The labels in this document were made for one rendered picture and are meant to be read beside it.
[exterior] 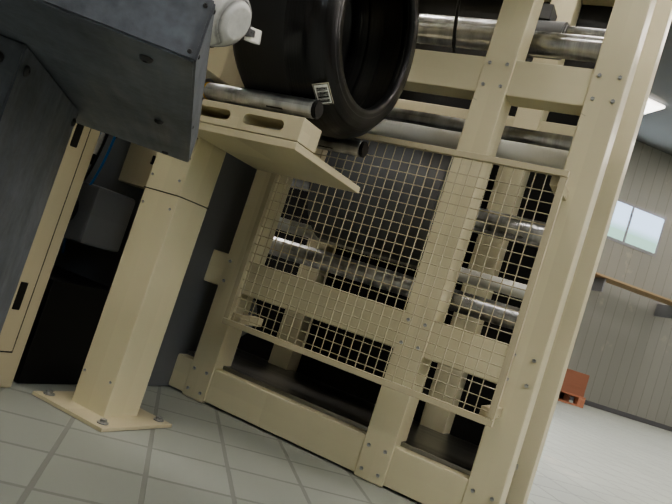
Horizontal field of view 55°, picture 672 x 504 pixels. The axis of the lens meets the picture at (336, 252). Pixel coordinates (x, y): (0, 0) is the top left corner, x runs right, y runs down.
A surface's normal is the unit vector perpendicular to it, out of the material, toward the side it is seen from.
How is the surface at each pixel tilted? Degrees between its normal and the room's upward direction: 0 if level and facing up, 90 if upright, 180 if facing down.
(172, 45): 90
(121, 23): 90
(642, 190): 90
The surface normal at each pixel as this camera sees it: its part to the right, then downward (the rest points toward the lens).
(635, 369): 0.23, 0.01
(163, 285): 0.85, 0.25
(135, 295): -0.43, -0.19
